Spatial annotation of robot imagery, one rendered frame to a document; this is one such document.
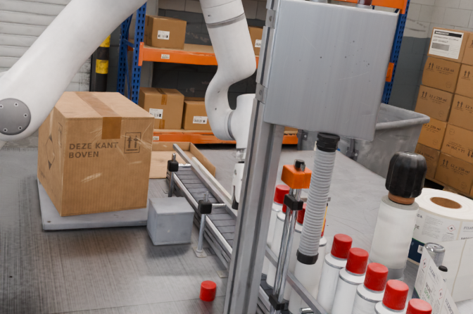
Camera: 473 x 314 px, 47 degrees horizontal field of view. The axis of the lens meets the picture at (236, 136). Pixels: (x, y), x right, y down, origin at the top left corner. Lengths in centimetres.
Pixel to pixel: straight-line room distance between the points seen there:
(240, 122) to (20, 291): 60
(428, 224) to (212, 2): 74
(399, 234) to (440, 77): 367
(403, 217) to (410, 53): 596
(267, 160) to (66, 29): 48
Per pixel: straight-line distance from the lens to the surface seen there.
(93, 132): 144
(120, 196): 153
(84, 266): 132
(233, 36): 121
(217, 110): 132
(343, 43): 81
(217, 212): 152
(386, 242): 129
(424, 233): 142
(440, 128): 487
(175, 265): 134
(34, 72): 111
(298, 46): 82
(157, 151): 214
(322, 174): 83
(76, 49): 114
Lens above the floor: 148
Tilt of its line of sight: 15 degrees down
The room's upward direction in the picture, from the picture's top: 8 degrees clockwise
